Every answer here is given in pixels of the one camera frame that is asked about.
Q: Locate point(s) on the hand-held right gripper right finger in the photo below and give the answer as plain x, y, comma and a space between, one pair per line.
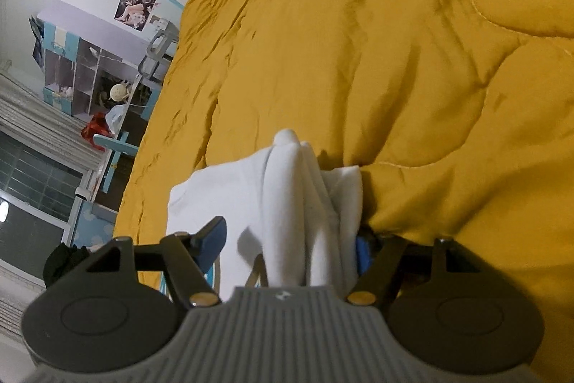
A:
362, 253

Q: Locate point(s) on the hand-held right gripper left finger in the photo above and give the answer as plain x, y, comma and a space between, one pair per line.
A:
210, 240

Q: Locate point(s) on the white small garment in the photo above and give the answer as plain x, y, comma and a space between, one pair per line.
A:
287, 194

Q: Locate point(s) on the blue cloud print cabinet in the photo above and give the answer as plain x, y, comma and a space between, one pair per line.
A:
92, 226

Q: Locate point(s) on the black cloth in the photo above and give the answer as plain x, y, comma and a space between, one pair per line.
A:
65, 264

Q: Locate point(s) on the white plastic bag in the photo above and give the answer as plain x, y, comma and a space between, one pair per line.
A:
117, 114

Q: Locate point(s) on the red bag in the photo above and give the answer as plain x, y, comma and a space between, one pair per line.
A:
95, 131

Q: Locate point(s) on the window with grille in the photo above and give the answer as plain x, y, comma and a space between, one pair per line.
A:
31, 203

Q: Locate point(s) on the yellow quilted blanket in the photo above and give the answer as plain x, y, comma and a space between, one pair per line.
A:
358, 51

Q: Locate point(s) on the white pleated curtain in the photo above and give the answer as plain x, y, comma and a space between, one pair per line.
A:
40, 114

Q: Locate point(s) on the lilac and blue shelf unit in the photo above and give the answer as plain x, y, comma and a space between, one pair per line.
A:
85, 51

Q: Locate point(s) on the grey chair frame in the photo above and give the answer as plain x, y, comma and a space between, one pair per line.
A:
154, 51

